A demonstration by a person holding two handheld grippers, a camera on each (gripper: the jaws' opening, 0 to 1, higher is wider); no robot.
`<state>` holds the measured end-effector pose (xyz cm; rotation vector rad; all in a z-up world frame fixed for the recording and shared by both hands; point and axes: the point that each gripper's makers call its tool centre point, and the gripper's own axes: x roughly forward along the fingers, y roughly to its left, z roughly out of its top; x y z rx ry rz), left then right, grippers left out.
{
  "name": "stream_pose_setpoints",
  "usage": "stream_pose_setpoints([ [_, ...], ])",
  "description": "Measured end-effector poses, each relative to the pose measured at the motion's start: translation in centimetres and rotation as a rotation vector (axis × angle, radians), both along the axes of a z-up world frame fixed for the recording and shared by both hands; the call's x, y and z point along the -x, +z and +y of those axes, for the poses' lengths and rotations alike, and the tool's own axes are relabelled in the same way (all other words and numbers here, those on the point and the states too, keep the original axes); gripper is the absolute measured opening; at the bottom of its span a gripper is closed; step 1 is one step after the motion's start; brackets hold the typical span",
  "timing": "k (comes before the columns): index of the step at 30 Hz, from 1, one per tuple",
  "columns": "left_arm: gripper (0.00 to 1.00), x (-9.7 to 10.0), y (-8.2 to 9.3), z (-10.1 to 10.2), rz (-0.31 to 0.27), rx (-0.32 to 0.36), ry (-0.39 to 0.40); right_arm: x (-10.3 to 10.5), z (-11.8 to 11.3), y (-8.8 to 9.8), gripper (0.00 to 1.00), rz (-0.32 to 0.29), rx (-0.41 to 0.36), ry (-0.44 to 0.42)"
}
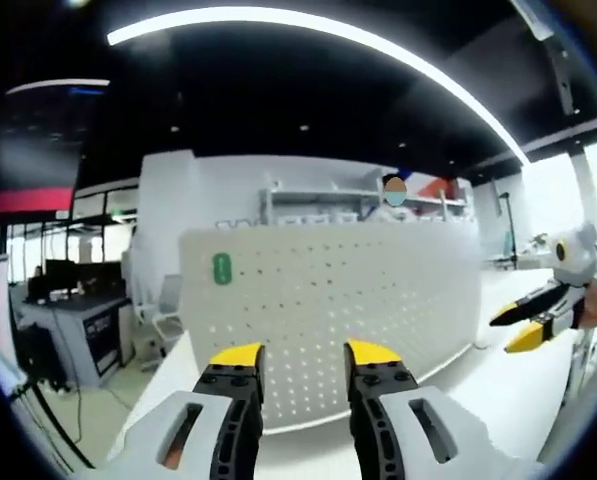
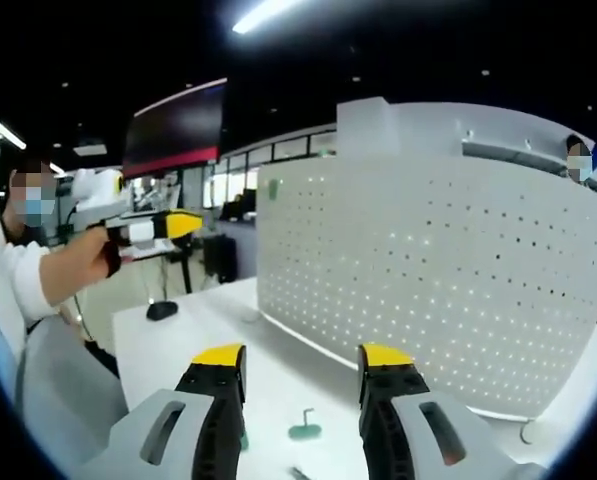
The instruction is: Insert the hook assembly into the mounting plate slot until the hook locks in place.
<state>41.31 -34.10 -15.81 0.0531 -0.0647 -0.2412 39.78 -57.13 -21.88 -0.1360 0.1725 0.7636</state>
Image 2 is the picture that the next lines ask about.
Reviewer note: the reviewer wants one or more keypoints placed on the white desk partition panel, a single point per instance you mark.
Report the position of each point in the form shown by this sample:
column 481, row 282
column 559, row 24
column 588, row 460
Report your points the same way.
column 418, row 125

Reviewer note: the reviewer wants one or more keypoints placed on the white perforated mounting plate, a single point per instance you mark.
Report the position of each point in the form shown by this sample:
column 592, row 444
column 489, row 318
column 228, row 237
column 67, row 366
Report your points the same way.
column 428, row 275

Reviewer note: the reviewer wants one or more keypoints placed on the person's grey clothing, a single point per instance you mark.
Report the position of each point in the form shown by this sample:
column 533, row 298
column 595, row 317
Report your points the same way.
column 63, row 375

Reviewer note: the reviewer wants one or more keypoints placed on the small green peg piece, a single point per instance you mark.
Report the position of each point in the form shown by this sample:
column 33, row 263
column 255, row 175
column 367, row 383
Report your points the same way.
column 246, row 441

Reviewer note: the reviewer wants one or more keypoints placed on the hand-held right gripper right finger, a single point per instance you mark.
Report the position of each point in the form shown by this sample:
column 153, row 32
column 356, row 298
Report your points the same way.
column 428, row 435

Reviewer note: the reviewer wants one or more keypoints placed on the dark hanging display screen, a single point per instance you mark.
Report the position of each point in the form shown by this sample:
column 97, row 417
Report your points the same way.
column 178, row 130

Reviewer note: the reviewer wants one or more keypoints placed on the person's left hand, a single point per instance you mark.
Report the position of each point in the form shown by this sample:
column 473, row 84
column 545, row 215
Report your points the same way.
column 95, row 255

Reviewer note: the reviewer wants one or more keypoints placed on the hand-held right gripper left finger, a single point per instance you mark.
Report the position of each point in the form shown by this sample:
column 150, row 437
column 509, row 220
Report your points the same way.
column 163, row 440

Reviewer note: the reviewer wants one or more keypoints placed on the black computer mouse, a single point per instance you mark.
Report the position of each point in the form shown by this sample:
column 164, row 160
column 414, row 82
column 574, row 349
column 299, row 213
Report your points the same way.
column 160, row 311

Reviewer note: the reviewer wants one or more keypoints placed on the black cabinet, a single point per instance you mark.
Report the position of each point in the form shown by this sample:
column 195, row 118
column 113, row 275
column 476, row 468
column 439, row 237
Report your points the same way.
column 220, row 260

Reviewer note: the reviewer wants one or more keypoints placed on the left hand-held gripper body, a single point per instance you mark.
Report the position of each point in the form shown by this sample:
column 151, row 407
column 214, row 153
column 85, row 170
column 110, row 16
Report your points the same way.
column 95, row 195

